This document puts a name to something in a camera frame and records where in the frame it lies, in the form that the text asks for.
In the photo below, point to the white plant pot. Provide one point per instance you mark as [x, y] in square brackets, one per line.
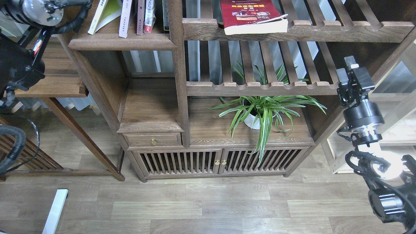
[251, 120]

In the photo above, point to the left slatted cabinet door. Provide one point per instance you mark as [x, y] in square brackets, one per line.
[159, 164]

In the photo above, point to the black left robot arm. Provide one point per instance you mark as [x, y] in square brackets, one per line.
[21, 62]

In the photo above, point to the dark upright book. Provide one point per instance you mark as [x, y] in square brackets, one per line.
[165, 16]

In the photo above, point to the light wooden shelf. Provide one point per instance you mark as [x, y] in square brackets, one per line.
[395, 95]

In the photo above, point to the white metal leg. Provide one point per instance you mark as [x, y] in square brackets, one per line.
[55, 211]

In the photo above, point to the small wooden drawer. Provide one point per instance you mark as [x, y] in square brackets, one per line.
[153, 139]

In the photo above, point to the brown upright book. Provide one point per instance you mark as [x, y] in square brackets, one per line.
[140, 16]

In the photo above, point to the yellow green book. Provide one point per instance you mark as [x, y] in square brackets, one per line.
[107, 11]

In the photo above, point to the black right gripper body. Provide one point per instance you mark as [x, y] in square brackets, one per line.
[357, 89]

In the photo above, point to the green spider plant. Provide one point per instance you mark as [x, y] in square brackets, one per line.
[276, 110]

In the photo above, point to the dark wooden bookshelf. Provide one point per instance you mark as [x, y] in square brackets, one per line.
[168, 82]

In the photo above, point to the slatted cabinet door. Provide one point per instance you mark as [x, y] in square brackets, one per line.
[243, 162]
[159, 164]

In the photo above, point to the red white upright book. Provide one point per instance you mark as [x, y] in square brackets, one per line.
[149, 18]

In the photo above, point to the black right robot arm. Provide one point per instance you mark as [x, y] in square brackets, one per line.
[389, 177]

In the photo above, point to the white lavender book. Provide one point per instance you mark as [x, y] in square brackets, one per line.
[129, 9]

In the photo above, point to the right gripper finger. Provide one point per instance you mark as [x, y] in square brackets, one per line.
[342, 76]
[350, 63]

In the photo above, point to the right slatted cabinet door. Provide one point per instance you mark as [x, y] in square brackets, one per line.
[243, 162]

